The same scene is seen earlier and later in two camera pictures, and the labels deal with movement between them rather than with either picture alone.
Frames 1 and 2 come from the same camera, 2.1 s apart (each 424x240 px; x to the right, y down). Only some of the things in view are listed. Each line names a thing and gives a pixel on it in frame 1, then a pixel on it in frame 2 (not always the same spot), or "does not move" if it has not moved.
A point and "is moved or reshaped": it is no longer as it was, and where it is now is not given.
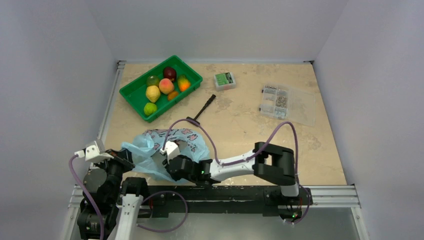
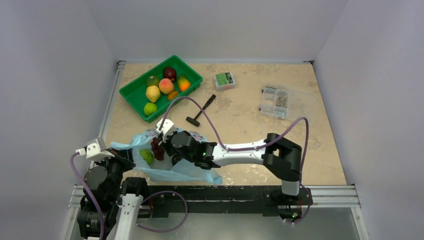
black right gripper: [171, 164] to [166, 144]
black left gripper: [123, 157] does not move
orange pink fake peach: [166, 86] does not move
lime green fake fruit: [150, 108] does not move
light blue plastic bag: [147, 145] is moved or reshaped
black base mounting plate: [163, 200] does not move
